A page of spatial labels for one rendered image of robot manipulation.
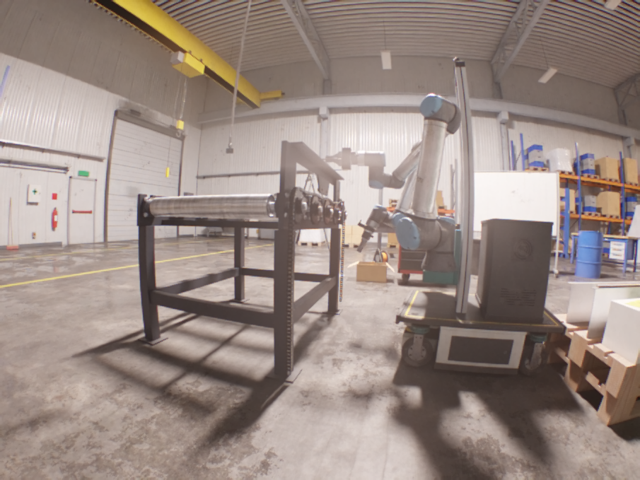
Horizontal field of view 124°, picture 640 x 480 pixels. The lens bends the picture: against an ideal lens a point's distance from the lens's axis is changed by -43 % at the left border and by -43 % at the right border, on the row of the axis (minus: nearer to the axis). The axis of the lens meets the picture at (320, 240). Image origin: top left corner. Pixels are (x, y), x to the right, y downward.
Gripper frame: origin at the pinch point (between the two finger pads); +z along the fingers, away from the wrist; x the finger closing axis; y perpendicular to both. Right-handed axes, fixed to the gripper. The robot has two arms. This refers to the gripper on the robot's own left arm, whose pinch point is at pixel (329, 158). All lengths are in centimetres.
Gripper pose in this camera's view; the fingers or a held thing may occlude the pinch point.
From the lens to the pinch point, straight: 179.7
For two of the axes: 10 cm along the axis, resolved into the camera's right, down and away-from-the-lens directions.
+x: 0.3, -10.0, -0.6
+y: 2.5, -0.5, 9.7
